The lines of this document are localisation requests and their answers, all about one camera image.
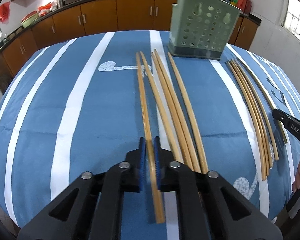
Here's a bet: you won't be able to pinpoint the thin dark bamboo chopstick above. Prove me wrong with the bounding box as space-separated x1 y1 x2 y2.
237 57 288 144

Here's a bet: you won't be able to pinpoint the brown lower kitchen cabinets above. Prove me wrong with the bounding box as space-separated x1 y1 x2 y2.
0 0 177 93

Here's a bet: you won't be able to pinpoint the blue white striped tablecloth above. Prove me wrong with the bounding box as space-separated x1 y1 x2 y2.
0 30 300 239

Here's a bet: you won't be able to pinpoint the green perforated utensil holder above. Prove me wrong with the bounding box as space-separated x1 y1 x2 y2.
168 0 241 60

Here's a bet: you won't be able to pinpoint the green basin with red lid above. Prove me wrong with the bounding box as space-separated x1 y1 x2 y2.
21 11 39 28

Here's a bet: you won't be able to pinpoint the window with metal frame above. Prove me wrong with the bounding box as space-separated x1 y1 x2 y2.
281 0 300 44

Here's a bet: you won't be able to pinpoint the red plastic bag on wall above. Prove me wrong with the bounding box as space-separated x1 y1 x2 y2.
0 2 10 24

